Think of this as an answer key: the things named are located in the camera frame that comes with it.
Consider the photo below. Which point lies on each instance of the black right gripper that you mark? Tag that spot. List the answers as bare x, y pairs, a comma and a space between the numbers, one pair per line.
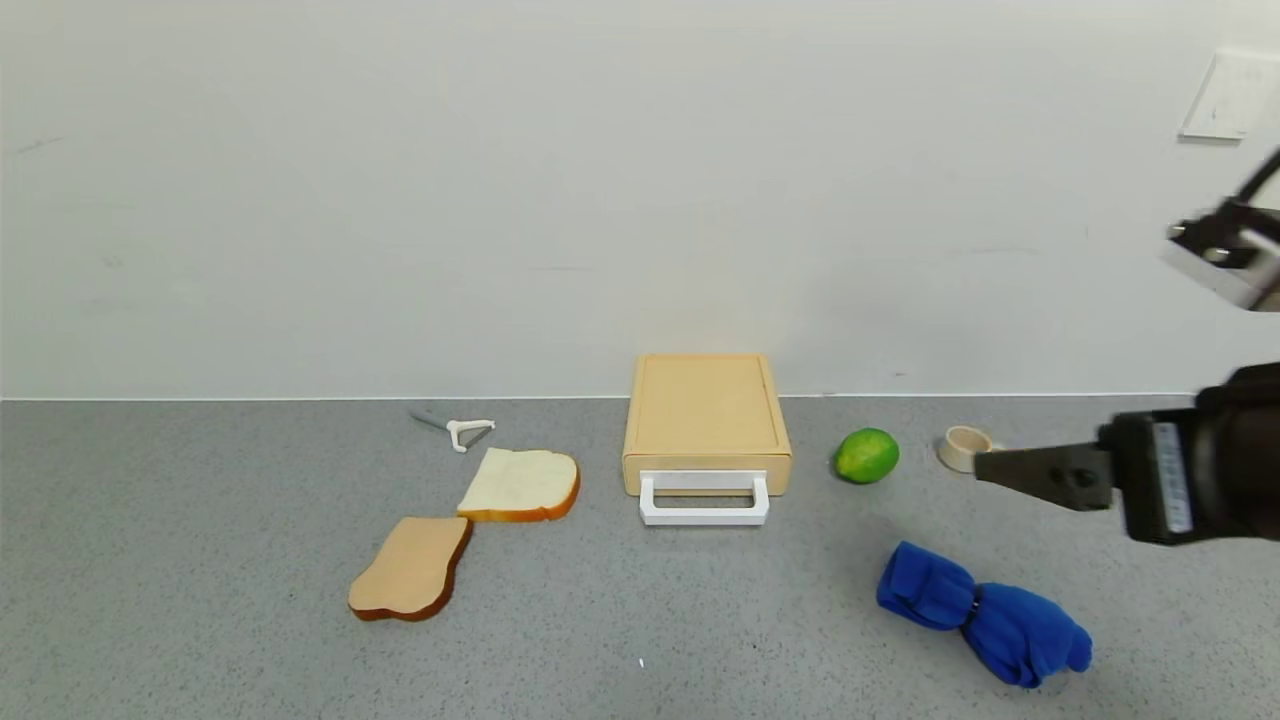
1160, 478

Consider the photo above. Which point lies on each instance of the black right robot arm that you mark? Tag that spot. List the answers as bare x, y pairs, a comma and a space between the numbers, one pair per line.
1240, 460

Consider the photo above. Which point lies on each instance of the beige cup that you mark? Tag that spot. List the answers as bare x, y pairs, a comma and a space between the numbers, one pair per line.
958, 448

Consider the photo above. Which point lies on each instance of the blue rolled cloth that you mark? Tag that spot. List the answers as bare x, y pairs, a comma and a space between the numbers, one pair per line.
1000, 625

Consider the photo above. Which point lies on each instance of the green lime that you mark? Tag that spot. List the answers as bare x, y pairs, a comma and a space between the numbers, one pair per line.
866, 456

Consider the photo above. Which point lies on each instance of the white bread slice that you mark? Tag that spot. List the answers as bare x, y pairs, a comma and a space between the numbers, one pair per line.
520, 482

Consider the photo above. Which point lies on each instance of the grey and white peeler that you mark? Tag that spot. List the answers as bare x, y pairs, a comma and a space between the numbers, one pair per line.
462, 430

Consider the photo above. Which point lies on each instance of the brown toast slice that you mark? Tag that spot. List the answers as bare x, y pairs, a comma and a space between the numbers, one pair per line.
412, 570

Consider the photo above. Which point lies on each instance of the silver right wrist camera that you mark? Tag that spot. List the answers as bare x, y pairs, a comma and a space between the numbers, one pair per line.
1230, 255

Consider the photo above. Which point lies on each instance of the white wall socket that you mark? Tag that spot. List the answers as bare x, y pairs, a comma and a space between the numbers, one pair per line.
1230, 95

